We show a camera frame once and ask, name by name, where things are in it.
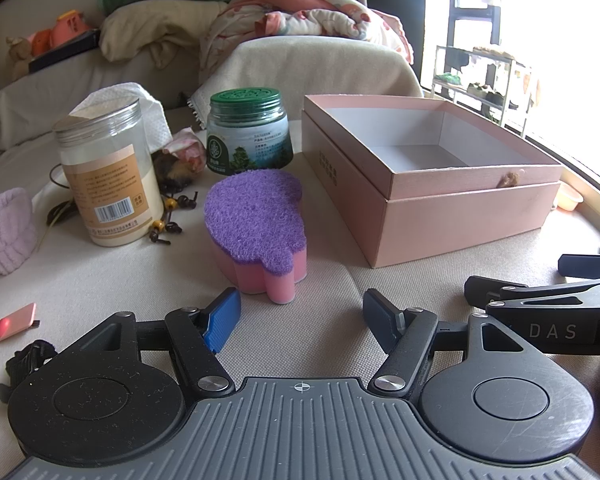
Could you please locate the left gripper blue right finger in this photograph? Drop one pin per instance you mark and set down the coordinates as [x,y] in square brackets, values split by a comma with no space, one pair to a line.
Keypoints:
[406,337]

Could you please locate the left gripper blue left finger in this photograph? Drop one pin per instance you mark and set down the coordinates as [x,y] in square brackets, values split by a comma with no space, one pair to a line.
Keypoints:
[196,337]

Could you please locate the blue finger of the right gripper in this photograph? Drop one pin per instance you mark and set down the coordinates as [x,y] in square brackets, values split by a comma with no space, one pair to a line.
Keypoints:
[579,266]
[480,291]

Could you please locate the purple pink sponge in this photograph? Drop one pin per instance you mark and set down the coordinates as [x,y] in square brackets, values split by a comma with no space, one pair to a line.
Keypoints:
[258,238]

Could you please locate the brown furry plush toy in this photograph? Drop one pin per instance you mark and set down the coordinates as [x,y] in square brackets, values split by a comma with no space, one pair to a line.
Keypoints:
[174,174]

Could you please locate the white paper towel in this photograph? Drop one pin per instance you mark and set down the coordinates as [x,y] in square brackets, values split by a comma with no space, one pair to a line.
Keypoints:
[99,102]

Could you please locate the lilac fluffy headband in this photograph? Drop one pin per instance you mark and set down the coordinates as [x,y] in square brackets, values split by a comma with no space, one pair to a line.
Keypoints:
[18,235]

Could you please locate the white table cloth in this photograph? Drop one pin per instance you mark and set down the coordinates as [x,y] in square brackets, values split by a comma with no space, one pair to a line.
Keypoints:
[319,321]

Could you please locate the pink cardboard box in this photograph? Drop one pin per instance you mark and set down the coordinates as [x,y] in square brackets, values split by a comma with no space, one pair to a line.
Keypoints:
[414,178]

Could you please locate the pink small rectangular case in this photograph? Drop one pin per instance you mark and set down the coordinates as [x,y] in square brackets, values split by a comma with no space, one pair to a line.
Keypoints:
[18,321]

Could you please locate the clear jar orange label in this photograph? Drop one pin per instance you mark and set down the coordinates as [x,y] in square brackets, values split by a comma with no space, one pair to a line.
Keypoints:
[107,164]

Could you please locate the metal shoe rack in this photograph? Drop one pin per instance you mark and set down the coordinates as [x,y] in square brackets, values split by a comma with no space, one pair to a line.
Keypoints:
[493,84]

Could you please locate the green lid jar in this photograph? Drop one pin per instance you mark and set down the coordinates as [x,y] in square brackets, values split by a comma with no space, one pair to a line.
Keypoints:
[247,129]

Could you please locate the beige sofa cover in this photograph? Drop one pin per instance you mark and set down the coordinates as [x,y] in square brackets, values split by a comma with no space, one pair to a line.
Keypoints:
[296,66]

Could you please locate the cream pillow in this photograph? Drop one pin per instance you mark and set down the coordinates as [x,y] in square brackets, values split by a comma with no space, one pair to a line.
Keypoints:
[163,27]

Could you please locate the orange plush toy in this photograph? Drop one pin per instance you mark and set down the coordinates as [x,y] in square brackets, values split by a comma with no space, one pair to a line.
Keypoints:
[68,26]

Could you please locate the pink floral blanket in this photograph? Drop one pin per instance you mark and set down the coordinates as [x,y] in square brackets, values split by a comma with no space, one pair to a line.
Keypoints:
[244,20]

